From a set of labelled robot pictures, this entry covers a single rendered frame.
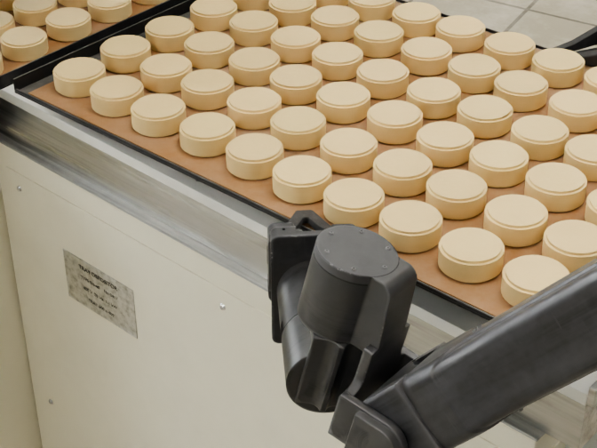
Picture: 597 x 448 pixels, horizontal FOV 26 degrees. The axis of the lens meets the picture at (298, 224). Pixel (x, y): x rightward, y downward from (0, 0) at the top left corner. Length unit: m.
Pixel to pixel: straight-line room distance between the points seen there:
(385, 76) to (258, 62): 0.12
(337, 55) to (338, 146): 0.17
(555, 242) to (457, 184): 0.11
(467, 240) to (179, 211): 0.34
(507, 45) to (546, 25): 2.27
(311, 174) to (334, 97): 0.14
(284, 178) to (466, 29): 0.33
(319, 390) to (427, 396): 0.09
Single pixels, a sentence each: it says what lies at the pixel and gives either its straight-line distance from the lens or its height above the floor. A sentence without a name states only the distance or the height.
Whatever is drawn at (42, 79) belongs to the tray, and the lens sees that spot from 1.30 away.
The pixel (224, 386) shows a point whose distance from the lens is 1.30.
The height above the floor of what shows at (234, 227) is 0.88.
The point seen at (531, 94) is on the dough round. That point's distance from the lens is 1.21.
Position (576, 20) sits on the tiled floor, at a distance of 3.61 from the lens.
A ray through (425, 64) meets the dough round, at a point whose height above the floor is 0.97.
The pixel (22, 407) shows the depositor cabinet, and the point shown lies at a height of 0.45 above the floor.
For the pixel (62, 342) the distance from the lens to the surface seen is 1.51.
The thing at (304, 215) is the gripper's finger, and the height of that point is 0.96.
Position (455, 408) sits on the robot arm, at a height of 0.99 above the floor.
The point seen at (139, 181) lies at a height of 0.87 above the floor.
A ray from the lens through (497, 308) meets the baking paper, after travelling 0.96.
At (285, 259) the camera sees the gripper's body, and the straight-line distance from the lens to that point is 0.96.
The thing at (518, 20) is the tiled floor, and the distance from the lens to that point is 3.57.
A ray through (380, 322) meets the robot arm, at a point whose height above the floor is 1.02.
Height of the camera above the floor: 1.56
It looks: 35 degrees down
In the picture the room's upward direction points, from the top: straight up
